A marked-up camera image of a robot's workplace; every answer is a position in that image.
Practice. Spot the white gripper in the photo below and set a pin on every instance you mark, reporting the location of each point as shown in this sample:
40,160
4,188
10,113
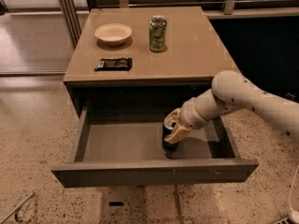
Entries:
189,115

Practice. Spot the blue pepsi can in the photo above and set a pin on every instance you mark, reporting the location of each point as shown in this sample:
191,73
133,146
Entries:
168,130

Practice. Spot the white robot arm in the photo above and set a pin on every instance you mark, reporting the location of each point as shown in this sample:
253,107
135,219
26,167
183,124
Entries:
229,92

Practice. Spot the open grey top drawer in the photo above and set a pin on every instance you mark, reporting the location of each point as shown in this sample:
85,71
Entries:
125,148

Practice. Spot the brown cabinet with glossy top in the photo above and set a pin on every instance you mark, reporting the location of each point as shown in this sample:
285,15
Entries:
194,51

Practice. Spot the green soda can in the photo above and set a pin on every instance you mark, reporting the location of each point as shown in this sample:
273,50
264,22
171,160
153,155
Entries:
157,31

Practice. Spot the black snack packet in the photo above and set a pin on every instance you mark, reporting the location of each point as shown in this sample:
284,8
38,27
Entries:
115,64

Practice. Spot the white bowl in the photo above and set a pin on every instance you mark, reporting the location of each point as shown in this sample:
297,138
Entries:
113,34

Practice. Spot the metal hook bar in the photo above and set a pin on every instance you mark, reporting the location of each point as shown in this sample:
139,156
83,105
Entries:
17,208

